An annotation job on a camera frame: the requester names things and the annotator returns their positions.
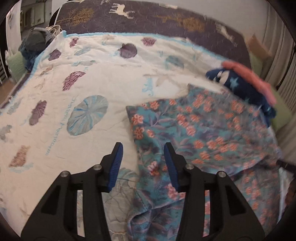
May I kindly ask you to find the pile of dark clothes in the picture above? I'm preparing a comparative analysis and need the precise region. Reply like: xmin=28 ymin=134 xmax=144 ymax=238
xmin=18 ymin=27 xmax=54 ymax=71

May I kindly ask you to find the tan pillow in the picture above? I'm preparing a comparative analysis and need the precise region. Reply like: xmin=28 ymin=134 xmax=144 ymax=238
xmin=246 ymin=34 xmax=272 ymax=61

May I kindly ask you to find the green pillow left side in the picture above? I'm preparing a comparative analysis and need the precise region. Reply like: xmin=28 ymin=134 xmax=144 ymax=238
xmin=6 ymin=51 xmax=27 ymax=82

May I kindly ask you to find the navy star garment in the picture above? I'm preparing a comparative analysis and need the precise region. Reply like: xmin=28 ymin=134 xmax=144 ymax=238
xmin=205 ymin=68 xmax=276 ymax=128

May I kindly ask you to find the pink folded garment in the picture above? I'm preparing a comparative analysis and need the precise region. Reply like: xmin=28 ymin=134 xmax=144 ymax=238
xmin=222 ymin=61 xmax=276 ymax=107

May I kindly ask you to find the dark purple deer mattress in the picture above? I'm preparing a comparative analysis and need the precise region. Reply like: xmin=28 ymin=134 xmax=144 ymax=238
xmin=50 ymin=1 xmax=251 ymax=67

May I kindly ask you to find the white seashell quilt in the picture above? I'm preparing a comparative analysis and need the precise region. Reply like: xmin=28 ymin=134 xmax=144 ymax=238
xmin=1 ymin=32 xmax=233 ymax=240

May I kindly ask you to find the green pillow right side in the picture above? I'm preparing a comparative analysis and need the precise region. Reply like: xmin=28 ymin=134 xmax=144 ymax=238
xmin=271 ymin=87 xmax=292 ymax=133

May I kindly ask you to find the teal floral garment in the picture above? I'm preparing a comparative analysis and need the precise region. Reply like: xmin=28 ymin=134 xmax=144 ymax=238
xmin=126 ymin=85 xmax=281 ymax=240

